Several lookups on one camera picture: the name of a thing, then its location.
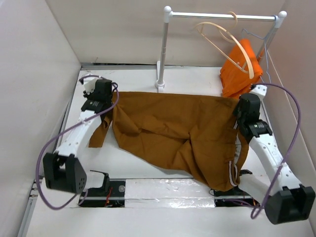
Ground white clothes rack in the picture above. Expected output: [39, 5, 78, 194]
[155, 5, 287, 93]

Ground orange garment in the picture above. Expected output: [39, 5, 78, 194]
[220, 39, 263, 99]

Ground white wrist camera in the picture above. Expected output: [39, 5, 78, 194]
[249, 84, 267, 100]
[83, 78, 98, 98]

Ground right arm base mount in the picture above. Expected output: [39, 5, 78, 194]
[209, 187, 258, 207]

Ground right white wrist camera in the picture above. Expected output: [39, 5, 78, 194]
[249, 84, 267, 100]

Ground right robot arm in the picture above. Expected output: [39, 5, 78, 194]
[228, 93, 316, 225]

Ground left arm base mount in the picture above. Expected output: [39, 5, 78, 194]
[78, 170, 126, 208]

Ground brown trousers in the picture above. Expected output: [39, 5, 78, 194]
[89, 92, 249, 191]

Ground blue wire hanger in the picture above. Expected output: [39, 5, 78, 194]
[241, 15, 277, 83]

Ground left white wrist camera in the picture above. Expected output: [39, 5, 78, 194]
[83, 78, 98, 98]

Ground wooden clothes hanger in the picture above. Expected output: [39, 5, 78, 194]
[197, 11, 255, 79]

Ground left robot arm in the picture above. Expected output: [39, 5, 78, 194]
[43, 75, 118, 194]

